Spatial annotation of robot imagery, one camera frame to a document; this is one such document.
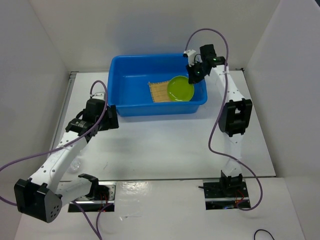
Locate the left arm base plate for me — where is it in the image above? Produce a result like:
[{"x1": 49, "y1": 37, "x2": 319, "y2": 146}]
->
[{"x1": 75, "y1": 181, "x2": 117, "y2": 213}]

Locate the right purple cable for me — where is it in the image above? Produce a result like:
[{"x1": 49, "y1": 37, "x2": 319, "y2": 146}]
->
[{"x1": 184, "y1": 28, "x2": 263, "y2": 212}]

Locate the green round plate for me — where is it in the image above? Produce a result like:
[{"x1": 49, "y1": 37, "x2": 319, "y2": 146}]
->
[{"x1": 167, "y1": 75, "x2": 195, "y2": 102}]

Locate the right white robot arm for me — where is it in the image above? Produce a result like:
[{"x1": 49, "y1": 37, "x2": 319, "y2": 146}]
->
[{"x1": 183, "y1": 44, "x2": 253, "y2": 197}]

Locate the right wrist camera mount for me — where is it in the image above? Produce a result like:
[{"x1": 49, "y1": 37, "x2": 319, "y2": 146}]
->
[{"x1": 183, "y1": 49, "x2": 197, "y2": 67}]

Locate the black cable on floor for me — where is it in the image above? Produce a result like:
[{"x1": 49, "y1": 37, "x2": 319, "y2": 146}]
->
[{"x1": 253, "y1": 228, "x2": 276, "y2": 240}]

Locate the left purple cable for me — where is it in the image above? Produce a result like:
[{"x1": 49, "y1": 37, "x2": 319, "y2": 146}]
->
[{"x1": 0, "y1": 80, "x2": 109, "y2": 240}]

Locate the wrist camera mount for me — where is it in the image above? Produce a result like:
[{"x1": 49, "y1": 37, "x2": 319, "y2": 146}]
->
[
  {"x1": 90, "y1": 92, "x2": 106, "y2": 101},
  {"x1": 183, "y1": 49, "x2": 197, "y2": 67}
]

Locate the bamboo sushi mat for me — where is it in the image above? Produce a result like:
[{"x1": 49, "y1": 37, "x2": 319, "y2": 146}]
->
[{"x1": 148, "y1": 80, "x2": 172, "y2": 103}]

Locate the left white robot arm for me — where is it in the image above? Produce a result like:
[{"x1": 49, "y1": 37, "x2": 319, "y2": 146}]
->
[{"x1": 14, "y1": 98, "x2": 119, "y2": 223}]

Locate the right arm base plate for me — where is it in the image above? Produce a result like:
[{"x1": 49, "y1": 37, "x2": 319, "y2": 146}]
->
[{"x1": 198, "y1": 179, "x2": 251, "y2": 210}]

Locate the purple cable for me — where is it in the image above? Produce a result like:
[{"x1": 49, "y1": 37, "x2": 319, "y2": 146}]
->
[
  {"x1": 0, "y1": 80, "x2": 109, "y2": 240},
  {"x1": 184, "y1": 28, "x2": 263, "y2": 212}
]

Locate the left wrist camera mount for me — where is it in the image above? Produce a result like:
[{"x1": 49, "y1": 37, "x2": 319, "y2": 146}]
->
[{"x1": 90, "y1": 92, "x2": 106, "y2": 101}]

